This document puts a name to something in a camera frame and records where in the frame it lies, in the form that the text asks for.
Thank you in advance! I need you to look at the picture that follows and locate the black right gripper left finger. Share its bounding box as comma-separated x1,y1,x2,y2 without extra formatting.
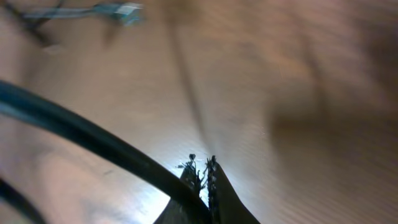
154,154,211,224

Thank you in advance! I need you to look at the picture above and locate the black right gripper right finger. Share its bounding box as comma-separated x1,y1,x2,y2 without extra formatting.
206,156,260,224

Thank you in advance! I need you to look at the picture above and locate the black usb cable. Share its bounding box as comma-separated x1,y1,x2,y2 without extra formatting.
0,79,215,224

